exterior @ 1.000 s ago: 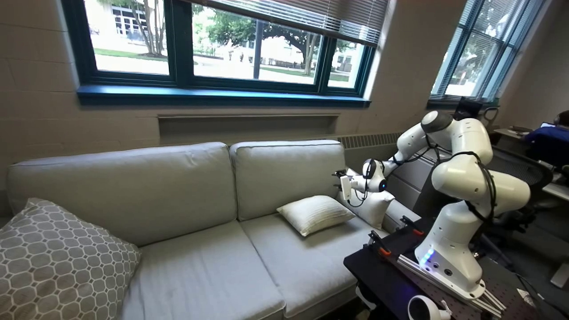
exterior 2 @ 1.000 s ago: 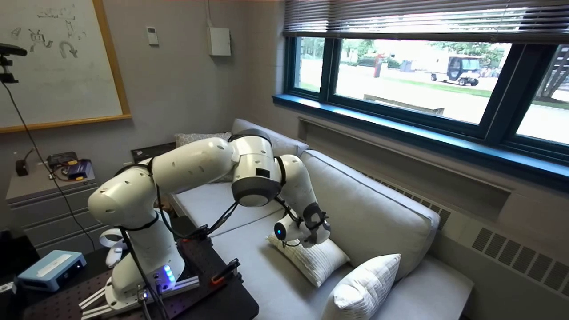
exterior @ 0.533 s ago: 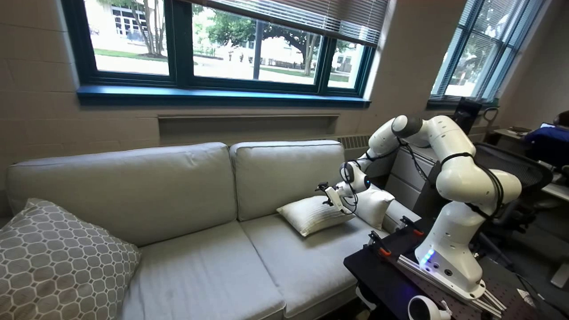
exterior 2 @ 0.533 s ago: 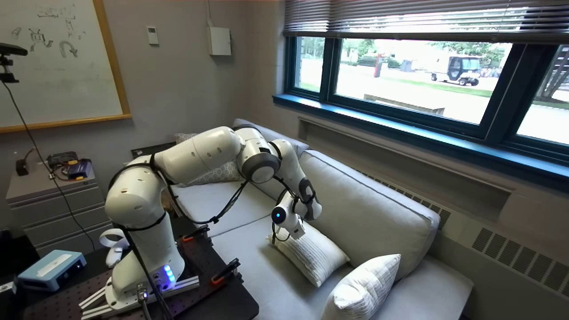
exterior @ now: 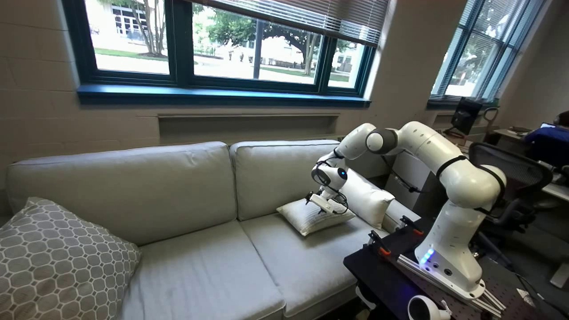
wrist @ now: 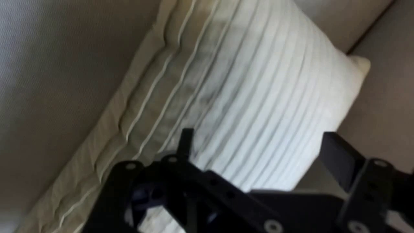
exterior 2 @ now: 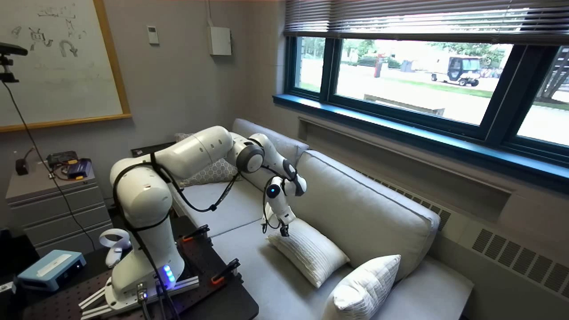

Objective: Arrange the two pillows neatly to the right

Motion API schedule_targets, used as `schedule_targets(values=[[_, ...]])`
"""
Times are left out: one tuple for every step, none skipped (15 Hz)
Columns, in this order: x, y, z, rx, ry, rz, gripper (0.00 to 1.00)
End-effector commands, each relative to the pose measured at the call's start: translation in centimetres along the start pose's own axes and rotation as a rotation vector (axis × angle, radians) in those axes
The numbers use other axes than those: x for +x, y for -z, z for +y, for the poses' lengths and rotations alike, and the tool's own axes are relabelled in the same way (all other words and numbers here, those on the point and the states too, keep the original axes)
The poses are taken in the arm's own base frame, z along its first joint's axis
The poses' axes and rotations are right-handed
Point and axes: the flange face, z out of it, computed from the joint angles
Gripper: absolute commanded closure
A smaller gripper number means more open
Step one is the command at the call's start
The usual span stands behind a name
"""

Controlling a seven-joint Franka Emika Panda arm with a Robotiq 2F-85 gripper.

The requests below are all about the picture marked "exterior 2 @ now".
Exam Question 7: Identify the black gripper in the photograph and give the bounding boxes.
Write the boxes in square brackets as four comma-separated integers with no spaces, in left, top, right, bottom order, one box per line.
[272,211,297,238]

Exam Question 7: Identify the cream striped pillow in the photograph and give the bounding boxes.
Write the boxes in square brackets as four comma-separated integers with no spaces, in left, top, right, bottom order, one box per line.
[265,216,352,289]
[320,252,404,320]

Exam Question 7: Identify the orange black clamp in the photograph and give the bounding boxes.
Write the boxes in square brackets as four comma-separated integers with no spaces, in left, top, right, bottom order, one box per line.
[208,255,242,289]
[176,222,213,245]

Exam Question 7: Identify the grey fabric sofa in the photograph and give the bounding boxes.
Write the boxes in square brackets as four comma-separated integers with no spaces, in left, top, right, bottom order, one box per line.
[167,115,477,320]

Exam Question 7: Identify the black robot table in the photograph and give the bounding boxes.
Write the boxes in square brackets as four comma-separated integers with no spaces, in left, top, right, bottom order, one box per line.
[0,211,261,320]

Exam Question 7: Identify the silver robot mounting plate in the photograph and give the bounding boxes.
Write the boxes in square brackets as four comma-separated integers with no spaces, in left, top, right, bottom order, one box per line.
[76,273,203,316]

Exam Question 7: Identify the black side table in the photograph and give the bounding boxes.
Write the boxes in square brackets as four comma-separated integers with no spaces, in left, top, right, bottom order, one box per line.
[130,140,178,159]

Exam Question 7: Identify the white VR controller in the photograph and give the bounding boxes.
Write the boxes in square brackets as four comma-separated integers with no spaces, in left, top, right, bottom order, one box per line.
[96,227,132,268]

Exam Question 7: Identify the colourful electronics pile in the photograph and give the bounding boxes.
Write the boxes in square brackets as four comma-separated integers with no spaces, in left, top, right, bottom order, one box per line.
[44,149,98,182]

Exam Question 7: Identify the grey drawer cabinet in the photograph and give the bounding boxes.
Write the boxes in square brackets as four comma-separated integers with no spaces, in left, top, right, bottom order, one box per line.
[5,158,117,255]

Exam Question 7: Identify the light blue box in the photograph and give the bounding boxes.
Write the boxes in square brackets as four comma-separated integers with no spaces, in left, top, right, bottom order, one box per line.
[16,246,89,293]

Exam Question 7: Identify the grey window blinds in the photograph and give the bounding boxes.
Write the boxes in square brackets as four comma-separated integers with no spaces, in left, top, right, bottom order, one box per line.
[283,0,569,44]

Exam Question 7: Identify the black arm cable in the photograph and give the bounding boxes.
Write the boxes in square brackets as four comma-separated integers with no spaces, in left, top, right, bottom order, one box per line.
[108,150,283,320]

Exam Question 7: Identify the white wall box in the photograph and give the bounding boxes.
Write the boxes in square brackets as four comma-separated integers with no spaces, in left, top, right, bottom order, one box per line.
[204,0,235,58]

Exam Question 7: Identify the wall heater vent grille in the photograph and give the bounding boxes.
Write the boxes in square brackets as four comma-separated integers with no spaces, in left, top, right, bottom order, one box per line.
[366,170,569,300]

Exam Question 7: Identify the white wall thermostat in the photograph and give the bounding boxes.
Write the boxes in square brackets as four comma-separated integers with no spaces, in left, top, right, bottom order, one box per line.
[144,22,162,47]

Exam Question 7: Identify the wide blue frame window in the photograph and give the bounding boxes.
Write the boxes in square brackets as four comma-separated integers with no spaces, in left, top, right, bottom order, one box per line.
[272,0,569,191]

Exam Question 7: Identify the black camera cable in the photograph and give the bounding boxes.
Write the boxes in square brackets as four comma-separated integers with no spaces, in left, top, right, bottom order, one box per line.
[0,79,101,254]

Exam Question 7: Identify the wood frame whiteboard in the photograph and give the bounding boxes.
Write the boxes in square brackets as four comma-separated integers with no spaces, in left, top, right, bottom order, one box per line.
[0,0,133,134]

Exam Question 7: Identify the black tripod camera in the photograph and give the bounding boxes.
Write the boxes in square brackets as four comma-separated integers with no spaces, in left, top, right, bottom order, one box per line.
[0,40,30,85]

